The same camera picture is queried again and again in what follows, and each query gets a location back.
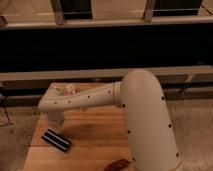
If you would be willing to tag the black striped eraser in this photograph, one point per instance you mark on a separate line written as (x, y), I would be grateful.
(56, 140)

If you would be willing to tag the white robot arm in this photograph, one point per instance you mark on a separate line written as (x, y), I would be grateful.
(149, 128)

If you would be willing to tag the white tube with cap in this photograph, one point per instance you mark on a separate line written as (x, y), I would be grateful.
(71, 88)

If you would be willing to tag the dark red brown object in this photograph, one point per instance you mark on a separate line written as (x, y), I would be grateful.
(117, 165)

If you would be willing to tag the wooden railing frame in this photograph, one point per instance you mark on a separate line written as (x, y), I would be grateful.
(54, 14)

